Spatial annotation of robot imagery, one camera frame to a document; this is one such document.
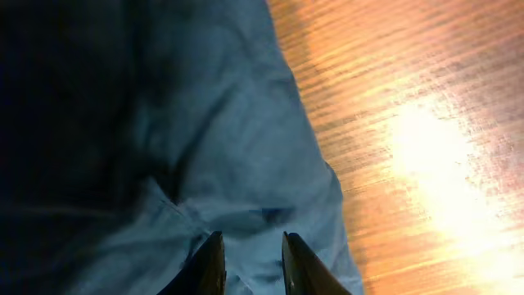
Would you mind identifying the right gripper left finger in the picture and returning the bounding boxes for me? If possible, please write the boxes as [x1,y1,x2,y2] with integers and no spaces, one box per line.
[158,231,226,295]

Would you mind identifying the navy blue shorts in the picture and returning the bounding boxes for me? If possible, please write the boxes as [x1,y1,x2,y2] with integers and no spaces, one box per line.
[1,1,364,294]

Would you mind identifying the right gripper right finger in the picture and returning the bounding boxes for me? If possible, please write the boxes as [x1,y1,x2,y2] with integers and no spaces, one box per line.
[282,232,351,295]

